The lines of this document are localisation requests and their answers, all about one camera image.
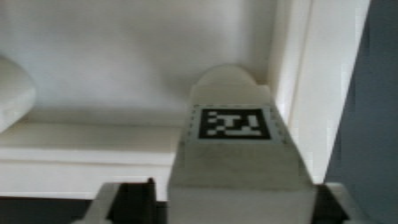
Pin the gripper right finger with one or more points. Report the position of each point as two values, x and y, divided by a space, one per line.
336 208

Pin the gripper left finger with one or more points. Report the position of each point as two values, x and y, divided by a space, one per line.
124 205

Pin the white table leg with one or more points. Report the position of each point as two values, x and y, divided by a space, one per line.
238 183

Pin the white square tabletop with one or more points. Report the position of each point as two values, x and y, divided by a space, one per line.
101 60

